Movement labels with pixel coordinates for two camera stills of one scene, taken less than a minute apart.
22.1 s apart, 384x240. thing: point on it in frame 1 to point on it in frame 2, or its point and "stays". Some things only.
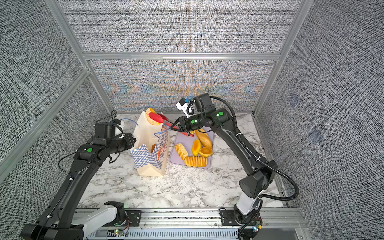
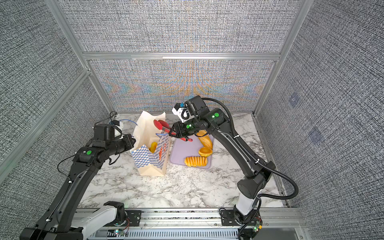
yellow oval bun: [196, 147] to [153, 147]
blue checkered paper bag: [150, 146] stays
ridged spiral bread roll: [196, 161] stays
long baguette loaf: [204, 138] stays
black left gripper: [131, 143] stays
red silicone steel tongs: [160, 118] to [161, 124]
